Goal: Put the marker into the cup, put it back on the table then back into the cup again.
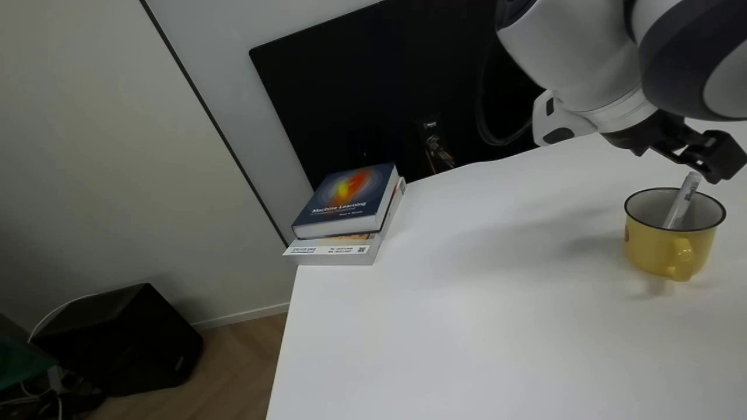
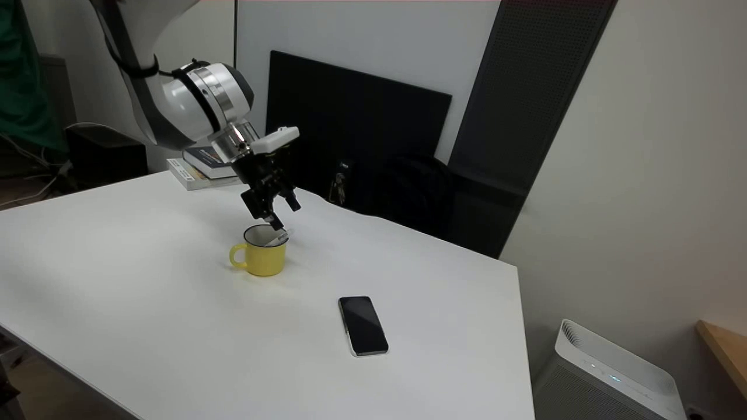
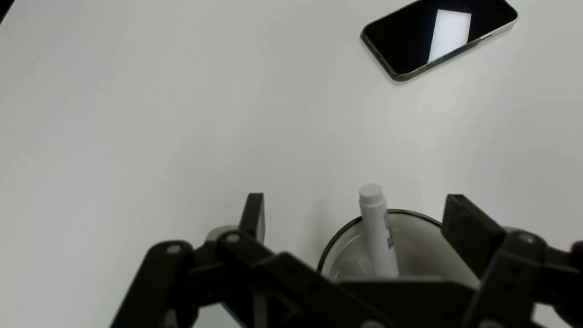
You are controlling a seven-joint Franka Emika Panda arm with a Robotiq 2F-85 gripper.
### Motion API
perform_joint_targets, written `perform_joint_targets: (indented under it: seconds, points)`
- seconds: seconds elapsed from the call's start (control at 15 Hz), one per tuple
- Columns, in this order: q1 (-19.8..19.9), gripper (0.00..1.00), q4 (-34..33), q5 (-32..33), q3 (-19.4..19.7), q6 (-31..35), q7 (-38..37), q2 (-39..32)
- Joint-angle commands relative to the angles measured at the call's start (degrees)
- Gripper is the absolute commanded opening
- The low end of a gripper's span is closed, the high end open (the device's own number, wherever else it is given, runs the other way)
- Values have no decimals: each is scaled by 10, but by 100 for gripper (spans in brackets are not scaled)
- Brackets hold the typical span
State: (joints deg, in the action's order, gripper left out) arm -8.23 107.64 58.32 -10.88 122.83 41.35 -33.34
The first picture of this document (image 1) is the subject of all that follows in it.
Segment white marker with blue cap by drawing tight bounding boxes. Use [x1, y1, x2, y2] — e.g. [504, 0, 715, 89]
[661, 171, 703, 234]

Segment tangled floor cables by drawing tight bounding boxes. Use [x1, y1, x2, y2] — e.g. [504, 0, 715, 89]
[0, 364, 111, 420]

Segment green cloth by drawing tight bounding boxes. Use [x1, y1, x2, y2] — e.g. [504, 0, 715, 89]
[0, 336, 58, 402]

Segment stack of books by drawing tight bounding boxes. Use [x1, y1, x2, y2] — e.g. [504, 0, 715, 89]
[281, 176, 408, 269]

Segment yellow enamel mug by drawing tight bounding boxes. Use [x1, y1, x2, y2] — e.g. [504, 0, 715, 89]
[621, 185, 728, 286]

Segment blue book with orange cover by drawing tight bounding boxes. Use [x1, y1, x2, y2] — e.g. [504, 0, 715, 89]
[289, 161, 401, 243]

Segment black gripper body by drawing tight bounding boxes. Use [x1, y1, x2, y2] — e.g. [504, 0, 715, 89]
[601, 108, 707, 159]

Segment black box on floor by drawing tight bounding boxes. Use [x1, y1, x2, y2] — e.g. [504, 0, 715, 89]
[30, 283, 208, 399]

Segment large black monitor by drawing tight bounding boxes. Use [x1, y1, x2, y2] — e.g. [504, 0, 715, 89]
[249, 0, 516, 191]

